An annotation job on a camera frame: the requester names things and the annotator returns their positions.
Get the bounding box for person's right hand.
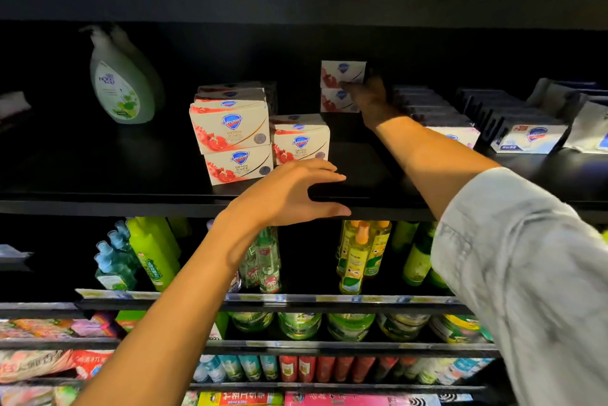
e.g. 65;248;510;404
342;76;400;131

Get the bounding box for person's left hand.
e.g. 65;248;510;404
213;159;351;250

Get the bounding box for white red printed soap box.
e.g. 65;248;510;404
202;143;275;186
198;81;267;93
270;114;332;167
188;100;271;153
194;88;269;105

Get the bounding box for black store shelf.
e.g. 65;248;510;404
0;301;82;406
0;0;608;406

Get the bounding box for pale green pump soap bottle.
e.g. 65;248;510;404
80;24;165;126

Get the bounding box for person's left forearm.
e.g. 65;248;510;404
74;221;253;406

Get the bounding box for row of white red soap boxes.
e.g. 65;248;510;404
320;60;367;114

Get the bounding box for clear green spray bottles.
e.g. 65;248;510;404
207;221;282;295

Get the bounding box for row of white pink soap boxes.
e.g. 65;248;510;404
391;86;482;150

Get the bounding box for green lidded wipe tub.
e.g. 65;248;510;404
231;312;275;334
326;312;374;342
278;312;322;340

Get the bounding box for row of white blue soap boxes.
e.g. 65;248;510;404
454;88;569;155

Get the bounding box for green white box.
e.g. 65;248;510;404
114;310;148;334

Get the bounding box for yellow red packets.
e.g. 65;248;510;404
196;391;284;406

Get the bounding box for long pink packet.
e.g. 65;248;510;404
283;393;443;406

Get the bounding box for row of white upright packs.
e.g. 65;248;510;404
527;78;608;155

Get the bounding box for red snack packet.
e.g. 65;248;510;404
68;348;115;381

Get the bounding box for pile of white wipe packets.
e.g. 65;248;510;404
0;90;32;122

